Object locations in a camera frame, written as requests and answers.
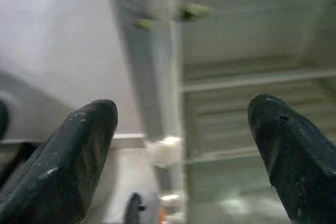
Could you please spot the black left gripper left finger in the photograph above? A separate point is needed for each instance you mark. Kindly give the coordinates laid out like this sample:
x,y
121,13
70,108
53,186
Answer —
x,y
60,169

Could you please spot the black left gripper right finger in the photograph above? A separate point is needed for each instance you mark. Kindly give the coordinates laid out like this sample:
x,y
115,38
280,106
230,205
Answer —
x,y
296,161

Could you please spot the silver mini fridge body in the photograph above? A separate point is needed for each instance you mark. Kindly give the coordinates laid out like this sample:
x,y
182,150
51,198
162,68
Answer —
x,y
155,77

